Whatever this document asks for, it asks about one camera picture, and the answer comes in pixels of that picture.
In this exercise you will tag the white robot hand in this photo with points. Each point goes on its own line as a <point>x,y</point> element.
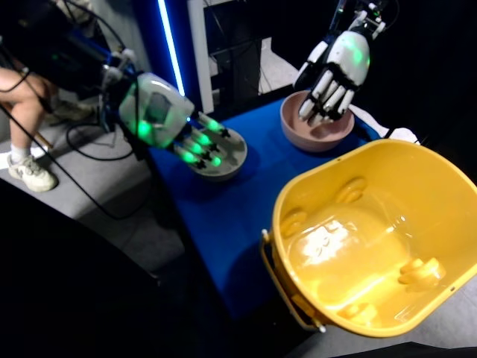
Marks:
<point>350,56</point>
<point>156,112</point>

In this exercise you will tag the large grey bowl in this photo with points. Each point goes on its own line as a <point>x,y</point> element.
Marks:
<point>235,156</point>

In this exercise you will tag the small pink bowl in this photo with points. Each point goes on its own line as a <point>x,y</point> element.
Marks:
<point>316,141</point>

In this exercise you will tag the yellow plastic bucket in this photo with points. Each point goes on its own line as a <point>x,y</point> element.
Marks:
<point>410,186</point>

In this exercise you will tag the black equipment rack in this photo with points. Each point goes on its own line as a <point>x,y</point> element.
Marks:
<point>234,56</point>

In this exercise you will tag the blue table cloth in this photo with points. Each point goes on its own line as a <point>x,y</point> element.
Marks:
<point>242,209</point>

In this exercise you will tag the person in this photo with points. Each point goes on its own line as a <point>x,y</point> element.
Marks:
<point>26,108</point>

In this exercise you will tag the blue post with light strip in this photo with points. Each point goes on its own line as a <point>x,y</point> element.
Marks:
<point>169,44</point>

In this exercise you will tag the white frame post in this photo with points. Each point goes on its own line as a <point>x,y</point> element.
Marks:
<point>199,56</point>

